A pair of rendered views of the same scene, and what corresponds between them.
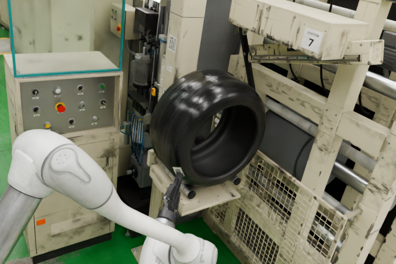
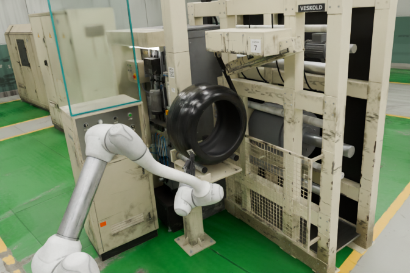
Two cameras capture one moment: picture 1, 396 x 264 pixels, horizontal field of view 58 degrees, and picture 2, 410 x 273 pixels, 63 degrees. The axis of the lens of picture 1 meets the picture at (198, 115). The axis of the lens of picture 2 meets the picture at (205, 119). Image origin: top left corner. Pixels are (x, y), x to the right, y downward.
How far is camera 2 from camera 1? 0.69 m
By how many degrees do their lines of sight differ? 8
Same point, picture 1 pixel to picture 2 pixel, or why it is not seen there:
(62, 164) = (116, 130)
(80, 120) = not seen: hidden behind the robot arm
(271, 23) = (231, 43)
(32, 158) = (98, 136)
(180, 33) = (175, 64)
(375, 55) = (298, 46)
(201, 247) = (210, 186)
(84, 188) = (130, 144)
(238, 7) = (210, 39)
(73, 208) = (124, 211)
